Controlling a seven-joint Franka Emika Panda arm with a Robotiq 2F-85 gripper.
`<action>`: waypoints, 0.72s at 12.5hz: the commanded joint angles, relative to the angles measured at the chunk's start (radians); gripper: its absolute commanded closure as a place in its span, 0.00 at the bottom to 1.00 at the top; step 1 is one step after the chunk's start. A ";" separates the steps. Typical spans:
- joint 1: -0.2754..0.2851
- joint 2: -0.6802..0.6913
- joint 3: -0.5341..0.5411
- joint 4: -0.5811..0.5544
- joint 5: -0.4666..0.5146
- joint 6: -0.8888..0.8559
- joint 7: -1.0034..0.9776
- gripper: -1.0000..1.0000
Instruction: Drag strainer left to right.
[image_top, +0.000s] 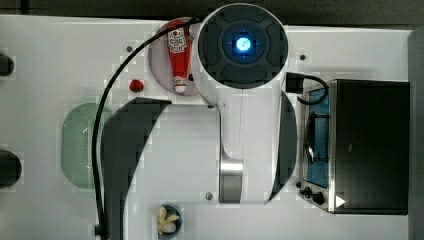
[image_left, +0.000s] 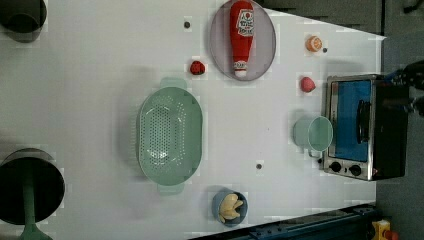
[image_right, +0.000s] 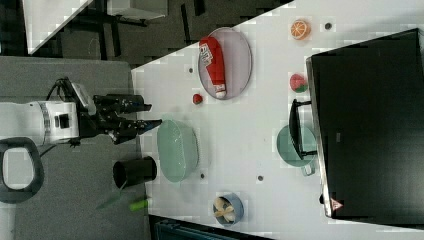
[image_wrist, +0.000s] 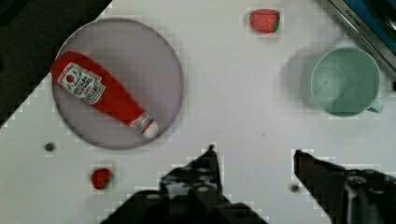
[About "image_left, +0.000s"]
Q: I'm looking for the black cylinder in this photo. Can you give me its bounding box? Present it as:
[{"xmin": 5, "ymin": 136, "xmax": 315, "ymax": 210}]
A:
[
  {"xmin": 0, "ymin": 148, "xmax": 65, "ymax": 225},
  {"xmin": 0, "ymin": 0, "xmax": 47, "ymax": 33}
]

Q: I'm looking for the grey round plate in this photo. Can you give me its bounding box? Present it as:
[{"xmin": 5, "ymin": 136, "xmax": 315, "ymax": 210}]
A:
[{"xmin": 209, "ymin": 0, "xmax": 276, "ymax": 81}]

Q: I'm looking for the green plastic strainer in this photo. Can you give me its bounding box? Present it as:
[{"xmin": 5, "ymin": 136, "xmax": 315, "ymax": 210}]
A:
[{"xmin": 137, "ymin": 77, "xmax": 203, "ymax": 196}]

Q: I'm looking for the yellow banana pieces toy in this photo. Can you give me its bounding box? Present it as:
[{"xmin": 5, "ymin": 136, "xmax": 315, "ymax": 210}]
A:
[{"xmin": 218, "ymin": 193, "xmax": 243, "ymax": 223}]

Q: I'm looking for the green spatula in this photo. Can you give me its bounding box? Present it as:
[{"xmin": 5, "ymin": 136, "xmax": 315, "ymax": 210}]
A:
[{"xmin": 19, "ymin": 163, "xmax": 53, "ymax": 240}]

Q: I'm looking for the blue bowl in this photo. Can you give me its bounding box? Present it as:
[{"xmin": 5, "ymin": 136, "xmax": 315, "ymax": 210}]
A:
[{"xmin": 212, "ymin": 189, "xmax": 248, "ymax": 227}]

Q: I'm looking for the red toy strawberry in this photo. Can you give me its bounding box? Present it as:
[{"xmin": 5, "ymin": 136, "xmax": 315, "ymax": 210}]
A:
[{"xmin": 190, "ymin": 61, "xmax": 206, "ymax": 75}]

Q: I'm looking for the red plush ketchup bottle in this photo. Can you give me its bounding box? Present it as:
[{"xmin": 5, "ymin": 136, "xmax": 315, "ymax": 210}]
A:
[{"xmin": 229, "ymin": 0, "xmax": 254, "ymax": 78}]

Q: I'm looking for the orange slice toy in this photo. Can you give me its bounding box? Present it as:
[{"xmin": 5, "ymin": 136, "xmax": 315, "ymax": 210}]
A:
[{"xmin": 305, "ymin": 36, "xmax": 323, "ymax": 52}]

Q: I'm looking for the green plastic cup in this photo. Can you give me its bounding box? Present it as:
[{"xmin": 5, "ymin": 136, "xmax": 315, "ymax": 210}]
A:
[{"xmin": 293, "ymin": 116, "xmax": 333, "ymax": 158}]

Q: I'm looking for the black cylinder lower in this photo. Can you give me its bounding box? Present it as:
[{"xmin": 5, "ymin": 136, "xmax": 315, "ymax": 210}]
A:
[{"xmin": 0, "ymin": 148, "xmax": 65, "ymax": 225}]

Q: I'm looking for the silver toaster oven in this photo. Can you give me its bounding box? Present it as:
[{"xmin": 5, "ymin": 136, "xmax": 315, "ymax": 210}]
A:
[{"xmin": 323, "ymin": 74, "xmax": 409, "ymax": 181}]

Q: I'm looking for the blue metal frame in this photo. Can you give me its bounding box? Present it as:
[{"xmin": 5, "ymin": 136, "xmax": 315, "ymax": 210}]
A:
[{"xmin": 191, "ymin": 204, "xmax": 381, "ymax": 240}]

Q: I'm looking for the yellow red emergency button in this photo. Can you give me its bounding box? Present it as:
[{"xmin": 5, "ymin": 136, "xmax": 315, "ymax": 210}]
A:
[{"xmin": 372, "ymin": 220, "xmax": 399, "ymax": 240}]

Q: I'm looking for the black cylinder upper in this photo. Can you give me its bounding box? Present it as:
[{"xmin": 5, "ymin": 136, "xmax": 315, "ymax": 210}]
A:
[{"xmin": 0, "ymin": 0, "xmax": 47, "ymax": 33}]

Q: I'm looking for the pink toy fruit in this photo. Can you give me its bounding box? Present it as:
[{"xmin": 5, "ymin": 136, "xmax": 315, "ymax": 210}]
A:
[{"xmin": 300, "ymin": 77, "xmax": 316, "ymax": 93}]

